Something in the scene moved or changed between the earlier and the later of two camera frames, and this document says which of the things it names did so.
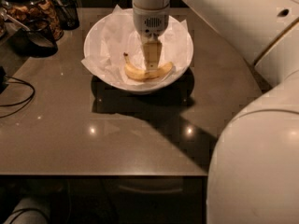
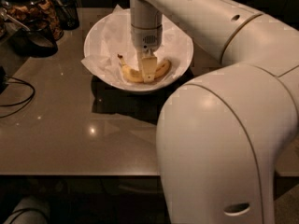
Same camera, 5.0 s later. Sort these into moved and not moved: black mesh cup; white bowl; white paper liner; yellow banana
Moved: yellow banana
Not moved: white paper liner; black mesh cup; white bowl
